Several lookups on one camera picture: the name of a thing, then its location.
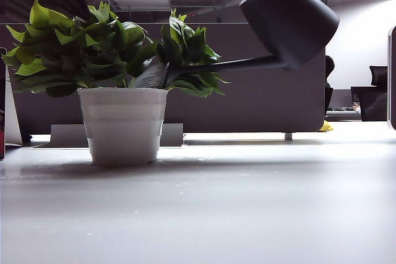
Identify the person in dark clothing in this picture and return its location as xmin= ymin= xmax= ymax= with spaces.
xmin=324 ymin=55 xmax=336 ymax=120

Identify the grey divider bracket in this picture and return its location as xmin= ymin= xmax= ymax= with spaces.
xmin=49 ymin=123 xmax=184 ymax=148

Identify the white-edged glossy side panel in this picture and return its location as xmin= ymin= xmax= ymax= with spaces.
xmin=387 ymin=25 xmax=396 ymax=131

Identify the dark grey watering can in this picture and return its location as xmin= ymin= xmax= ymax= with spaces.
xmin=165 ymin=0 xmax=340 ymax=90

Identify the white ribbed plant pot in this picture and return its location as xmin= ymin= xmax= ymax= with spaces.
xmin=77 ymin=87 xmax=170 ymax=166

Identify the dark desk divider panel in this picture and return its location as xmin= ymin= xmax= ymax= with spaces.
xmin=0 ymin=22 xmax=326 ymax=134

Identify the green leafy plant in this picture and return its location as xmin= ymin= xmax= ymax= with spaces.
xmin=1 ymin=0 xmax=231 ymax=98

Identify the seated person at desk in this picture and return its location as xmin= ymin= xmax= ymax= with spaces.
xmin=351 ymin=86 xmax=388 ymax=122

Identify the glossy side panel with red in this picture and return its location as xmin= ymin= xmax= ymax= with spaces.
xmin=0 ymin=46 xmax=24 ymax=161

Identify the black office chair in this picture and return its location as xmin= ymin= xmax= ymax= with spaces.
xmin=369 ymin=65 xmax=388 ymax=90

